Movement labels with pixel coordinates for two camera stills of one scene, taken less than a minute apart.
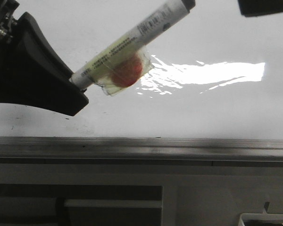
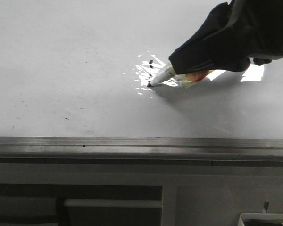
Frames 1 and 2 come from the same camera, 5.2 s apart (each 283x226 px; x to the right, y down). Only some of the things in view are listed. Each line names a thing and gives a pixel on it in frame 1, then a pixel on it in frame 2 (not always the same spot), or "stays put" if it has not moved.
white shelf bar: x=113 y=203 stays put
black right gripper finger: x=251 y=8 to x=235 y=32
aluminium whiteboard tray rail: x=142 y=151 stays put
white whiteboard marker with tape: x=126 y=64 to x=184 y=80
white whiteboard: x=217 y=74 stays put
